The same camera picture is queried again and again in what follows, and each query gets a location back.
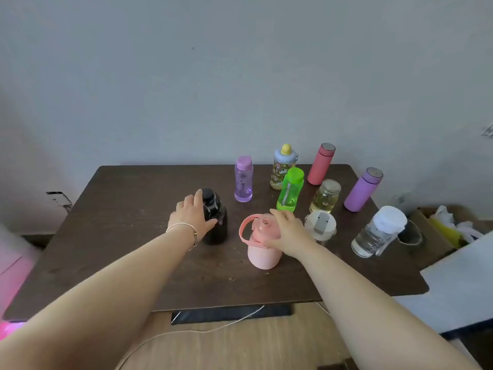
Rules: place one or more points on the person's right hand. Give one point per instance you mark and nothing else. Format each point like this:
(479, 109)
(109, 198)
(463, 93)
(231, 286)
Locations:
(292, 235)

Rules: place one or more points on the white side table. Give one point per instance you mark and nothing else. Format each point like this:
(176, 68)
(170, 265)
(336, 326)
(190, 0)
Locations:
(462, 285)

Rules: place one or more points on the person's left forearm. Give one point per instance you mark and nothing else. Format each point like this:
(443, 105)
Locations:
(108, 296)

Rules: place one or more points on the clear bottle white cap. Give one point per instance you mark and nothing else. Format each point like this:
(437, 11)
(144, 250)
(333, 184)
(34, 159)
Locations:
(371, 238)

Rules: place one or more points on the person's right forearm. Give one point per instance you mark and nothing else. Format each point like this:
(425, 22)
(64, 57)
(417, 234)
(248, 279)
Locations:
(366, 315)

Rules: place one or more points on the cartoon bottle yellow cap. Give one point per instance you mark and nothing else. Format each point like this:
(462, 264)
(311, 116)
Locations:
(278, 173)

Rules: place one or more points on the dark wooden bench black frame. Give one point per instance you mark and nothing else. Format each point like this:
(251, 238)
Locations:
(477, 350)

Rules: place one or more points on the clear cup flip lid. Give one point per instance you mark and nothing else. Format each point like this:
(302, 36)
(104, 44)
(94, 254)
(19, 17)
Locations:
(319, 225)

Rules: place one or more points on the black bottle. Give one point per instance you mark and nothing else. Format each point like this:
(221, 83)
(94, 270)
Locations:
(219, 231)

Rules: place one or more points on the yellow glass jar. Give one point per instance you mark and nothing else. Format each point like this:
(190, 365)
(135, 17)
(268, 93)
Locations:
(325, 198)

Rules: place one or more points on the translucent purple bottle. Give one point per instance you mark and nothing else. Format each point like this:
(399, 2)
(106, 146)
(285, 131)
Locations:
(243, 184)

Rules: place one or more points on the green translucent bottle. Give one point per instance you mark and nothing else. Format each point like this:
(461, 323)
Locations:
(290, 192)

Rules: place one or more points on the small white wall fixture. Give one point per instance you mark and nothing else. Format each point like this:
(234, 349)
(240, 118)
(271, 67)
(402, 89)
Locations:
(488, 131)

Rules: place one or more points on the cardboard box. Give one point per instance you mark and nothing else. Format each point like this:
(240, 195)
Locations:
(431, 244)

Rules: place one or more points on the purple thermos flask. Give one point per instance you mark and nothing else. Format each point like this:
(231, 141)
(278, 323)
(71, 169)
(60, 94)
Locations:
(362, 190)

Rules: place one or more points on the white wall socket with plug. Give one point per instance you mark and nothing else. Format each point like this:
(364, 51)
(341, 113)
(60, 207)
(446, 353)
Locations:
(59, 198)

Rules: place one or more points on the dark wooden table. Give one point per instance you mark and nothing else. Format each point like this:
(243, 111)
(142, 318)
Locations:
(115, 227)

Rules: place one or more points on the pink thermos flask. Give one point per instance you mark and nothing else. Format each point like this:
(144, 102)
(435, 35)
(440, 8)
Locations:
(320, 165)

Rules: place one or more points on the black table base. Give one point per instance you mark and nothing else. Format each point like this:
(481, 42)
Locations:
(231, 314)

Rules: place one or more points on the white plastic bag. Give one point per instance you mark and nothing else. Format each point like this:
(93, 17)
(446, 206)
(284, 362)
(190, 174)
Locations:
(443, 215)

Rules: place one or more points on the person's left hand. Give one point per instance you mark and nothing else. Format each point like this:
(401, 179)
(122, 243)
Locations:
(190, 215)

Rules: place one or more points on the clear round waste bin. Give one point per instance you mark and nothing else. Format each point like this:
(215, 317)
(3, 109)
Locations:
(410, 235)

